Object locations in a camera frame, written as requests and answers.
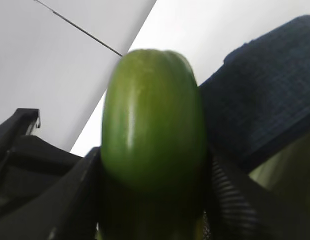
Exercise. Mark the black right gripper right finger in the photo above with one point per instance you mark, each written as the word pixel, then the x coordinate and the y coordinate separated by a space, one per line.
pixel 238 208

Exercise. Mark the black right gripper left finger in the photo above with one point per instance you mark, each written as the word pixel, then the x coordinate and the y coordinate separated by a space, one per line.
pixel 66 211

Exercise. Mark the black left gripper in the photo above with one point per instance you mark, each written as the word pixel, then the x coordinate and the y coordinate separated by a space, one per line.
pixel 31 165

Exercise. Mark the dark navy fabric lunch bag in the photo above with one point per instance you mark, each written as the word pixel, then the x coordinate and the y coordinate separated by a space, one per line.
pixel 258 101

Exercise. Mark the green cucumber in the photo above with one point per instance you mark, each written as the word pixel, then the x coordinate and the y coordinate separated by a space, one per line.
pixel 153 149

